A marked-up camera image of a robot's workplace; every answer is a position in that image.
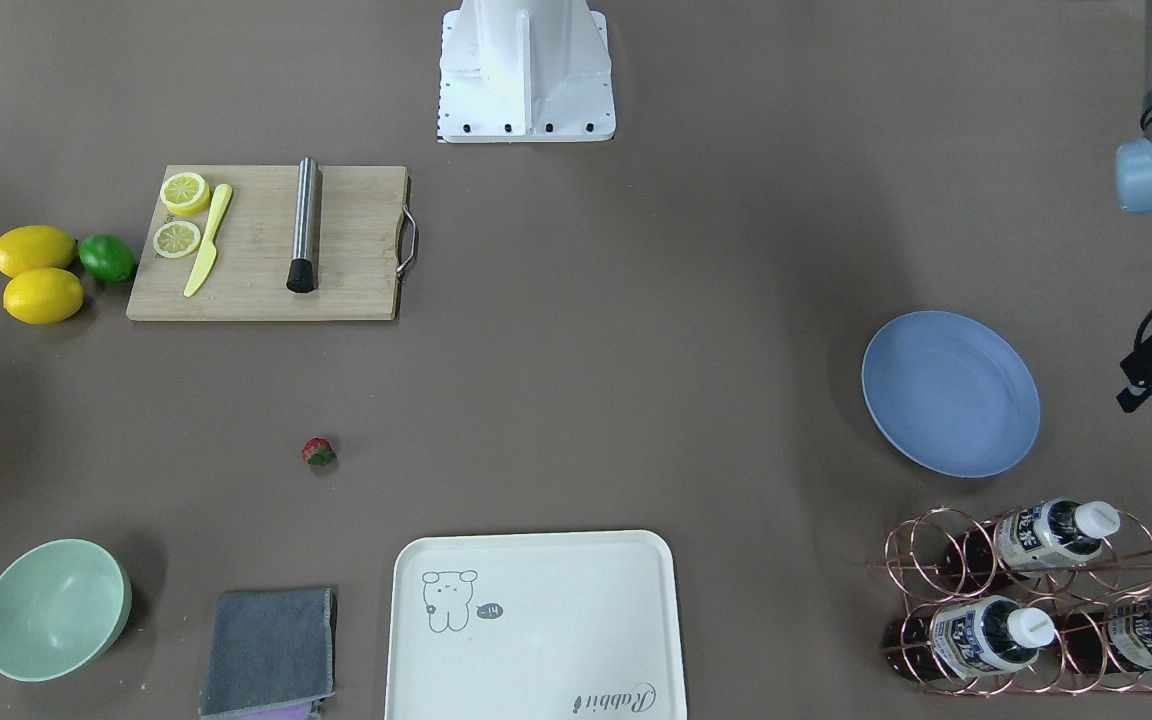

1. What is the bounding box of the blue plate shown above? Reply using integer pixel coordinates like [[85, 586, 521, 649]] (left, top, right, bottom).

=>
[[861, 310, 1041, 479]]

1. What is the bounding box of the red strawberry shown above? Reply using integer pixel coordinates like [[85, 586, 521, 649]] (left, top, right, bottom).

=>
[[301, 437, 338, 468]]

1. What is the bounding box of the wooden cutting board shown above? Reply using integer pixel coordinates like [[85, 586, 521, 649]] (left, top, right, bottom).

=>
[[126, 164, 415, 323]]

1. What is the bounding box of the cream rabbit tray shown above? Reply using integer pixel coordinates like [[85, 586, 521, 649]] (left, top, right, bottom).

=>
[[385, 529, 689, 719]]

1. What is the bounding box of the steel muddler black tip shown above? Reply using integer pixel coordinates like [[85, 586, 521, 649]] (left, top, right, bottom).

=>
[[285, 156, 323, 293]]

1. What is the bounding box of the yellow plastic knife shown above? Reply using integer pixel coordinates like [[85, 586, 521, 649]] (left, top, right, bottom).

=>
[[183, 183, 234, 300]]

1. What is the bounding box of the lemon half slice two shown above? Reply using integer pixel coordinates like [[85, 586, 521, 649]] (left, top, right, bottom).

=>
[[151, 220, 204, 259]]

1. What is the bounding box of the grey folded cloth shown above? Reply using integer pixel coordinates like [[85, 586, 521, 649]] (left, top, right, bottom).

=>
[[198, 588, 338, 719]]

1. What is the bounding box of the lemon half slice one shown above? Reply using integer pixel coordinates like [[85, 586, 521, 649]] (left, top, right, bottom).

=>
[[157, 170, 212, 217]]

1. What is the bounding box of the green lime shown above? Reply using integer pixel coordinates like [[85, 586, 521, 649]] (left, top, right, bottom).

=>
[[77, 234, 137, 283]]

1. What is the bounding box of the tea bottle near front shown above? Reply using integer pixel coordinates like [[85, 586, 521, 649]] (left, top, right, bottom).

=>
[[882, 594, 1058, 683]]

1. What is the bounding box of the tea bottle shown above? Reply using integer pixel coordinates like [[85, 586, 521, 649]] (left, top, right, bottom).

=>
[[1059, 600, 1152, 675], [938, 498, 1123, 593], [882, 594, 1058, 683]]

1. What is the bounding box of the tea bottle middle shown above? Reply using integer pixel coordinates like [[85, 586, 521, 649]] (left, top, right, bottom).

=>
[[938, 498, 1123, 593]]

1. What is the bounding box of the whole yellow lemon two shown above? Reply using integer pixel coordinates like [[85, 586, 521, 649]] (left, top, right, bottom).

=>
[[3, 266, 84, 325]]

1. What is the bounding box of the whole yellow lemon one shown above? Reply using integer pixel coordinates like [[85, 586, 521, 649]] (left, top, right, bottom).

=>
[[0, 223, 77, 278]]

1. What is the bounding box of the green bowl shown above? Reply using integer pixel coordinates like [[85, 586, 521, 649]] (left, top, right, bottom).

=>
[[0, 538, 132, 683]]

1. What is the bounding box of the tea bottle far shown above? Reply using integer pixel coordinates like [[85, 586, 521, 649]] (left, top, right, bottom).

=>
[[1059, 600, 1152, 675]]

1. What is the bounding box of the white camera post base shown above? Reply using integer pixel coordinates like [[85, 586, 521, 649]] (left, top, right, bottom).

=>
[[435, 1, 617, 143]]

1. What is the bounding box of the copper wire bottle rack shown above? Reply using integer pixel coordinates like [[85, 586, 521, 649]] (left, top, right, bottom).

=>
[[867, 506, 1152, 698]]

